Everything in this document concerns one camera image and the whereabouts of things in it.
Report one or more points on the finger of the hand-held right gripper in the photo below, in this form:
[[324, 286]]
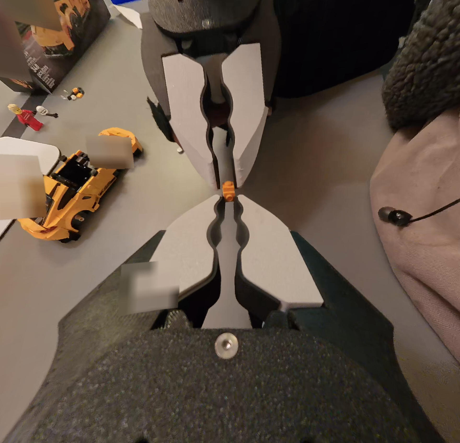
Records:
[[248, 101], [183, 101]]

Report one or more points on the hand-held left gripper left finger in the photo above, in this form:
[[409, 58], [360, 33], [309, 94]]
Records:
[[194, 241]]

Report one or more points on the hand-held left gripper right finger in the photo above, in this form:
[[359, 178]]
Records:
[[276, 263]]

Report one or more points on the orange square lego plate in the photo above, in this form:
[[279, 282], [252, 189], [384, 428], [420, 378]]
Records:
[[228, 186]]

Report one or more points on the person's right forearm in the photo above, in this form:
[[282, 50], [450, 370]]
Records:
[[334, 36]]

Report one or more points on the tiny lego parts cluster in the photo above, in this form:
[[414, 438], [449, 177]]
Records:
[[76, 92]]

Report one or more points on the orange lego car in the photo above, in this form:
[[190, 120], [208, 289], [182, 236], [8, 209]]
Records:
[[90, 187]]

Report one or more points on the lego set box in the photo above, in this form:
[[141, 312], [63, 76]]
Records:
[[75, 36]]

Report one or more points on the red lego minifigure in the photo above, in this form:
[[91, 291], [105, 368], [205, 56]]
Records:
[[27, 117]]

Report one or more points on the person's right hand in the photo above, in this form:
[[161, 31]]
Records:
[[215, 114]]

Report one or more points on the black earphone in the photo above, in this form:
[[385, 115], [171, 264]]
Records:
[[393, 216]]

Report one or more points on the person's beige hoodie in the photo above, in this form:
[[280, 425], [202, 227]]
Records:
[[424, 270]]

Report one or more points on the black tape strip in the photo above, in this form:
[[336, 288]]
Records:
[[30, 99]]

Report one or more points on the white book stand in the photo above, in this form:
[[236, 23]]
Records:
[[21, 146]]

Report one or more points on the person's dark fleece jacket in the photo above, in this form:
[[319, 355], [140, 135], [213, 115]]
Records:
[[424, 72]]

